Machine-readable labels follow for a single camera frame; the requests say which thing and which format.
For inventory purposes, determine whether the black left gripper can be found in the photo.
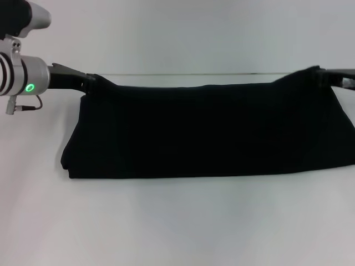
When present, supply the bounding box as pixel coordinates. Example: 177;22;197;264
47;63;97;94

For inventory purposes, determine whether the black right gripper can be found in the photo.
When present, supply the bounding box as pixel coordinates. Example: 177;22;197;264
318;67;355;90

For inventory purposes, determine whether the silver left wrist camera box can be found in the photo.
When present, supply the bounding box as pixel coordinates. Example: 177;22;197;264
0;0;52;40

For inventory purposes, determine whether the black shirt with FREE print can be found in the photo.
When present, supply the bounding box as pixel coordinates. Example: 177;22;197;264
60;65;355;180

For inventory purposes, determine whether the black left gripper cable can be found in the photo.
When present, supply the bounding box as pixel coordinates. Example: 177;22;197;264
5;95;43;115

